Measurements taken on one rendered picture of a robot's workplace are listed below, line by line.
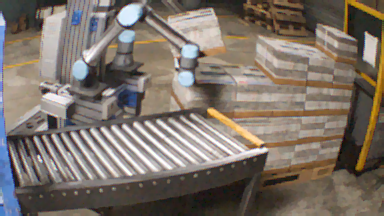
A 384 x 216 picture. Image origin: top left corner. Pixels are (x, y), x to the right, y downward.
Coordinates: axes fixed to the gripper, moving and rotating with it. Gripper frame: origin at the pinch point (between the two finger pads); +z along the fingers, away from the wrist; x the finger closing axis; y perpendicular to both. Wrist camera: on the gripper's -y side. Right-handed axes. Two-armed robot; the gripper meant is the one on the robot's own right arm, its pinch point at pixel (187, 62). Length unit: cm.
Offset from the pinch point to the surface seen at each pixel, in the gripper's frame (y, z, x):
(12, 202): 16, -155, 63
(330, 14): -154, 728, -345
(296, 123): -69, 32, -62
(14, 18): 75, 534, 389
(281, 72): -27, 28, -56
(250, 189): -49, -65, -19
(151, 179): -12, -96, 18
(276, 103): -48, 27, -48
